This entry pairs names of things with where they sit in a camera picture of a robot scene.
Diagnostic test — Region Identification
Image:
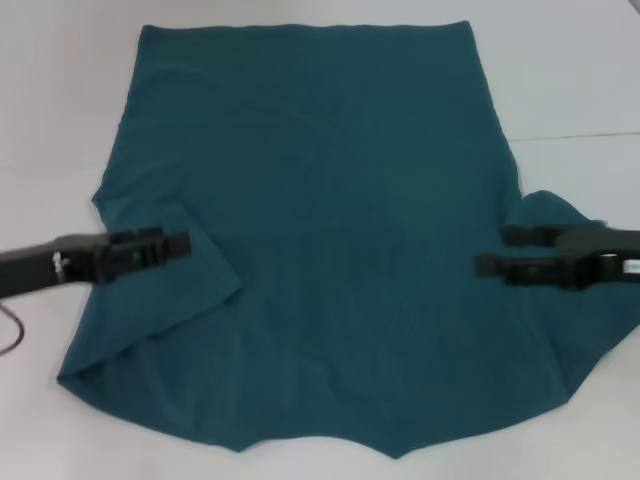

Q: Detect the blue shirt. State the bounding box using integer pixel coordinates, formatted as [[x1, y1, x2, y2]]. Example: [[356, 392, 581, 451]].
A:
[[55, 19, 640, 449]]

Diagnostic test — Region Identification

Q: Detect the left arm cable with plug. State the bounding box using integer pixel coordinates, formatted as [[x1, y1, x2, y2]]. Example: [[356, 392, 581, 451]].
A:
[[0, 302, 26, 356]]

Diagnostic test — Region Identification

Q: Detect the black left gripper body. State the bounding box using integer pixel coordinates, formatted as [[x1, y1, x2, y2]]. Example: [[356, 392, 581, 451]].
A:
[[0, 231, 114, 301]]

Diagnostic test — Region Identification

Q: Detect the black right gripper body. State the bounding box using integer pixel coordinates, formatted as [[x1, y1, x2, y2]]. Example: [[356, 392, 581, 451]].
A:
[[554, 223, 640, 292]]

